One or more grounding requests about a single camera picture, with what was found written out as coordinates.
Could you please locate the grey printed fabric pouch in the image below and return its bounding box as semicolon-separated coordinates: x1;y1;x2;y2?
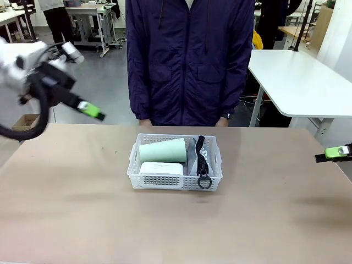
187;139;217;177

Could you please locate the person in dark clothes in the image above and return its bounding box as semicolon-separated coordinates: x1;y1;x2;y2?
260;0;302;50

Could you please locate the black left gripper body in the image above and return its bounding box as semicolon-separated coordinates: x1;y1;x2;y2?
27;64;82;109

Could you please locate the white desk with clutter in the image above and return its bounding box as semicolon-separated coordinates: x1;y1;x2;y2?
0;9;26;42

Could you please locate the black coiled lanyard with ring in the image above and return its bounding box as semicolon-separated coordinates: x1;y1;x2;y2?
195;135;213;190

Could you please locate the grey metal workbench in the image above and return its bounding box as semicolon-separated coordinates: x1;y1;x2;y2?
65;2;125;58

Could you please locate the black tripod pole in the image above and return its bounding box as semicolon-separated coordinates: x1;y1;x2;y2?
293;0;314;52

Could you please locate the pale green plastic cup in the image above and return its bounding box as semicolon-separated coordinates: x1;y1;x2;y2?
139;137;189;163

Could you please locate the wooden top table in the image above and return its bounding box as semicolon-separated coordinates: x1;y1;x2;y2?
277;26;317;45

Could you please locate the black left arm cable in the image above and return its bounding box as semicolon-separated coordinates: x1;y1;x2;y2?
0;41;69;140

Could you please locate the white perforated plastic basket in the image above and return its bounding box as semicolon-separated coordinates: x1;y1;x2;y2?
126;133;223;193

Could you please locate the yellow jacket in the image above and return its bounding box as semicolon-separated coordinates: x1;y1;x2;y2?
252;29;264;50

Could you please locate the light wooden cabinet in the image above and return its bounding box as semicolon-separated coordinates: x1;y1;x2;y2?
312;5;330;52

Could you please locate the white digital alarm clock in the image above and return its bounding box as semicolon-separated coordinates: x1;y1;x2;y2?
139;161;184;177

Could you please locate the brown cardboard box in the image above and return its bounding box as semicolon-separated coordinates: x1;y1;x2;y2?
12;114;41;131

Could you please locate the silver left wrist camera cylinder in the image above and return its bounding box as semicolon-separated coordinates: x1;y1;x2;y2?
62;42;85;63

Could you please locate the black clamp stand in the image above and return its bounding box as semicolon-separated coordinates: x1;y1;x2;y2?
19;0;39;42

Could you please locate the person in black trousers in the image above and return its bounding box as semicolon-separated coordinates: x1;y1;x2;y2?
41;0;75;47

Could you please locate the person in navy jacket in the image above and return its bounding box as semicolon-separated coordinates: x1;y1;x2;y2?
125;0;255;127

